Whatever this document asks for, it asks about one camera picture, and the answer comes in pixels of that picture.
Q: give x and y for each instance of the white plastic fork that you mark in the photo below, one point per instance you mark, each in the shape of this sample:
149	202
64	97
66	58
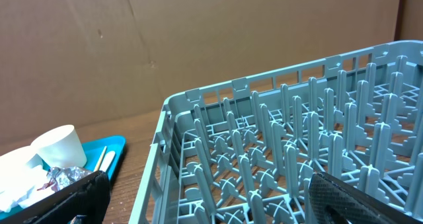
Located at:
107	161

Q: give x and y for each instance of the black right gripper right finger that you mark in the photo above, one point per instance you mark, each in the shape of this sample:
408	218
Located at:
334	201

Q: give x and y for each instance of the teal plastic tray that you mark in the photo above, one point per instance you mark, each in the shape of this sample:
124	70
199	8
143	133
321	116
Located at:
93	149

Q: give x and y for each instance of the grey dishwasher rack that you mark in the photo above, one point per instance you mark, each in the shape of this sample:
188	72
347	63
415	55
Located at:
244	151

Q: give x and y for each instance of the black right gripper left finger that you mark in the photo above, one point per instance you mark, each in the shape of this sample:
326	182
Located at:
89	197

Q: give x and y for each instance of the white paper cup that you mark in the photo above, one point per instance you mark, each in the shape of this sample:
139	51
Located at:
60	147

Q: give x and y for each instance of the foil wrapper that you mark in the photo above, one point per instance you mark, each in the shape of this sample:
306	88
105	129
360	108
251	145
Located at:
59	178

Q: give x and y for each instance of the white bowl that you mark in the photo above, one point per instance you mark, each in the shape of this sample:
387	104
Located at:
21	159

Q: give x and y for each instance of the wooden chopstick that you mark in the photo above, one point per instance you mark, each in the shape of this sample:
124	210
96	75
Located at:
100	159

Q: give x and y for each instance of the white napkin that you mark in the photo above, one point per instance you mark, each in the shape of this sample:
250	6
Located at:
24	188

